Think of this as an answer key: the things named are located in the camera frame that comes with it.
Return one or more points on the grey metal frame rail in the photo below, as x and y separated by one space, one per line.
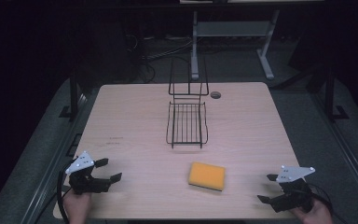
345 146
54 161

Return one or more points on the person's right hand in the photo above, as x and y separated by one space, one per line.
315 216

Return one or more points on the black upright post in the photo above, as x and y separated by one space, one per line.
330 93
73 93

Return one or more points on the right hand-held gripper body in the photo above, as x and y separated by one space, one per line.
293 194

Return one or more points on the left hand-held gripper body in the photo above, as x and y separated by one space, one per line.
81 183

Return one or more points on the orange sponge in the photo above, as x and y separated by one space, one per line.
206 175

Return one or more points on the person's left hand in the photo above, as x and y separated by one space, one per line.
76 207

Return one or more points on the white metal stand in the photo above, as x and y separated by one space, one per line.
230 28

